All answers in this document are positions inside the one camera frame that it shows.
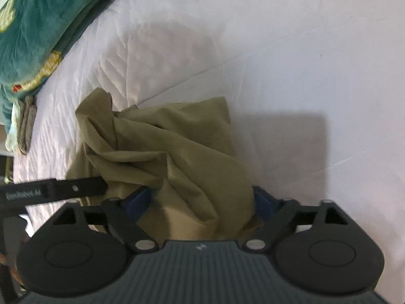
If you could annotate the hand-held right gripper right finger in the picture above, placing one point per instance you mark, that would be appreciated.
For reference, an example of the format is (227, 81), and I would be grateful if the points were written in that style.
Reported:
(262, 202)

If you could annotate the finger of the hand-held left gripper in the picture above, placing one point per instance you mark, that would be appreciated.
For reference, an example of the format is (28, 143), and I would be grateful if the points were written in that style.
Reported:
(79, 188)

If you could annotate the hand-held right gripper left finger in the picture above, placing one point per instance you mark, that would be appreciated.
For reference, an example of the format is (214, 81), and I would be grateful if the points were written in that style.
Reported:
(139, 201)

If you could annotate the khaki t-shirt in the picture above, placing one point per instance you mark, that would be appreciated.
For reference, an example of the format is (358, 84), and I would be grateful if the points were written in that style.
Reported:
(177, 152)

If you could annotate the green plush blanket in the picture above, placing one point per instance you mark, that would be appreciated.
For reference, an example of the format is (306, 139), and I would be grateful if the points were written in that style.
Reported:
(47, 15)

